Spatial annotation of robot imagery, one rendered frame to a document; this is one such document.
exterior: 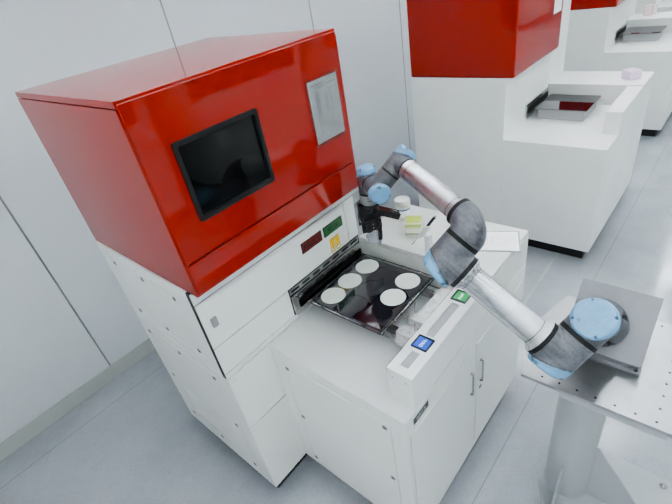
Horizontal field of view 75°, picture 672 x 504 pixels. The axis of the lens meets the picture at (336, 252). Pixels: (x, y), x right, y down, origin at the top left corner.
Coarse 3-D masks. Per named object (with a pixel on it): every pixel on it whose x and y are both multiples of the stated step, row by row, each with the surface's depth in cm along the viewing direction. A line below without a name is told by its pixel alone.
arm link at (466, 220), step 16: (400, 160) 151; (400, 176) 152; (416, 176) 145; (432, 176) 143; (432, 192) 140; (448, 192) 137; (448, 208) 135; (464, 208) 131; (464, 224) 128; (480, 224) 128; (464, 240) 128; (480, 240) 128
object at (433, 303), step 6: (444, 288) 171; (438, 294) 168; (444, 294) 168; (432, 300) 166; (438, 300) 166; (426, 306) 164; (432, 306) 163; (420, 312) 162; (426, 312) 161; (408, 324) 158; (396, 342) 154; (402, 342) 151
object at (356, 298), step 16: (352, 272) 186; (384, 272) 182; (400, 272) 180; (352, 288) 177; (368, 288) 175; (384, 288) 174; (400, 288) 172; (416, 288) 170; (336, 304) 170; (352, 304) 169; (368, 304) 167; (384, 304) 166; (400, 304) 164; (368, 320) 160; (384, 320) 159
